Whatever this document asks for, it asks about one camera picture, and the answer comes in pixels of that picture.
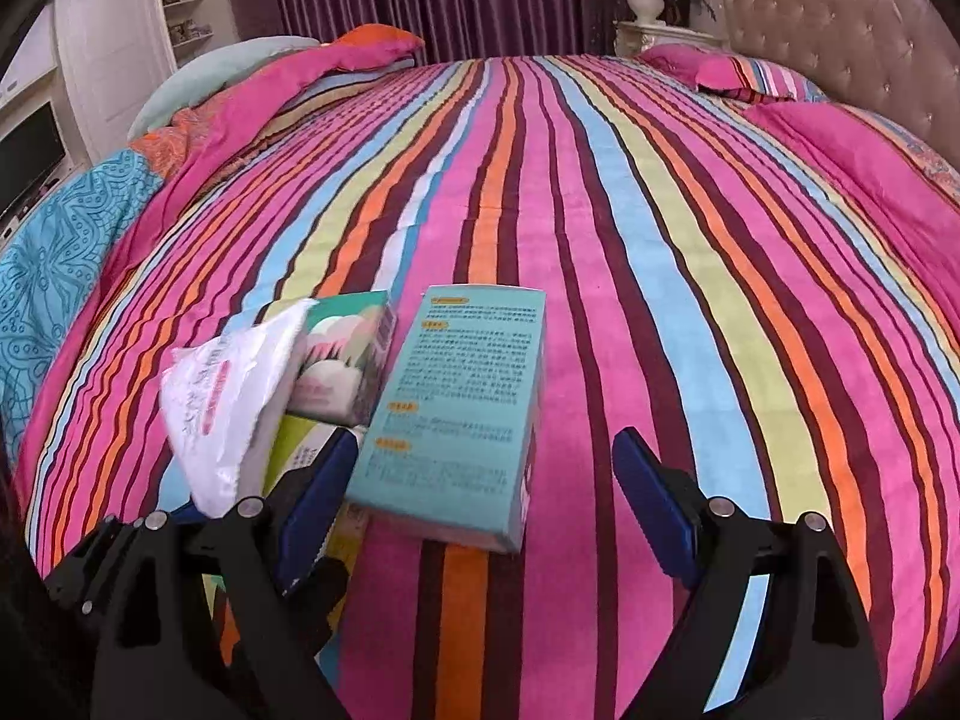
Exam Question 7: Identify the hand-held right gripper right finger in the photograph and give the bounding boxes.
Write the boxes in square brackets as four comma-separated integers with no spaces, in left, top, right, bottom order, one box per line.
[611,427,886,720]

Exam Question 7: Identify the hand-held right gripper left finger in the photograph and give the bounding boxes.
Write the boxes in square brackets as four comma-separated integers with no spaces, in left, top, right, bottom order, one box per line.
[90,427,361,720]

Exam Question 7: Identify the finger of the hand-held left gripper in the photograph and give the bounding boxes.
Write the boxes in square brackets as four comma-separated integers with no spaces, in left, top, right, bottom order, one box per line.
[45,516,143,616]
[296,556,355,661]

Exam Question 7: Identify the white tissue pack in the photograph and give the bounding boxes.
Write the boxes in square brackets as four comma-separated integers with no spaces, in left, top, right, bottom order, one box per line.
[160,298,320,520]

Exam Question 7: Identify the illustrated green box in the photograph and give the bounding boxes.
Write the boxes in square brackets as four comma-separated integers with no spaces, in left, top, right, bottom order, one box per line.
[287,291,397,427]

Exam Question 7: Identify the teal box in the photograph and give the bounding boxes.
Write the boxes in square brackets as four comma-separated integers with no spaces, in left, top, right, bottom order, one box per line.
[345,285,547,554]

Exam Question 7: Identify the striped bed sheet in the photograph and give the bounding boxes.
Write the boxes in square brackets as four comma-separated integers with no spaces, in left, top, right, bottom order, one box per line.
[15,52,960,720]

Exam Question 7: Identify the blue patterned quilt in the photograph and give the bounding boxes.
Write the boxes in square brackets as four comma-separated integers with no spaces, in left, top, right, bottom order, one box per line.
[0,146,162,451]

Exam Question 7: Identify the large pink pillow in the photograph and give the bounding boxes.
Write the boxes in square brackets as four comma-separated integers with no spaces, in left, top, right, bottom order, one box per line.
[739,101,960,316]

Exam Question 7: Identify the pink and orange duvet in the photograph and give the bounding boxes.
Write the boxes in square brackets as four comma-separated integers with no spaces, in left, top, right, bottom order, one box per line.
[105,24,425,278]

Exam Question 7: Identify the black television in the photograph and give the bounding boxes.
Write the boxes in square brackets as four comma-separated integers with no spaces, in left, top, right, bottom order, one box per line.
[0,101,68,218]

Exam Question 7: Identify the small pink striped pillow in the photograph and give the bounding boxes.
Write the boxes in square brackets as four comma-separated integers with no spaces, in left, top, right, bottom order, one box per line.
[637,43,822,102]

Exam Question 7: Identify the light green pillow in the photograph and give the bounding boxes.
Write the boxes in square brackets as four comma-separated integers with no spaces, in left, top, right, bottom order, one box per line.
[127,36,320,140]

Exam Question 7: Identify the white nightstand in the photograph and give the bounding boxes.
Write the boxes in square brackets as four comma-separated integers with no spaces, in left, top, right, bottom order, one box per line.
[615,21,728,57]

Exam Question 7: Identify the white cabinet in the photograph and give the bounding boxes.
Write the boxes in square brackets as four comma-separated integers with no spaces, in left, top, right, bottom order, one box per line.
[52,0,241,162]

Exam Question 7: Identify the beige tufted headboard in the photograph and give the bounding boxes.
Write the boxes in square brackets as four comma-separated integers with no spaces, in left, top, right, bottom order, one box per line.
[720,0,960,181]

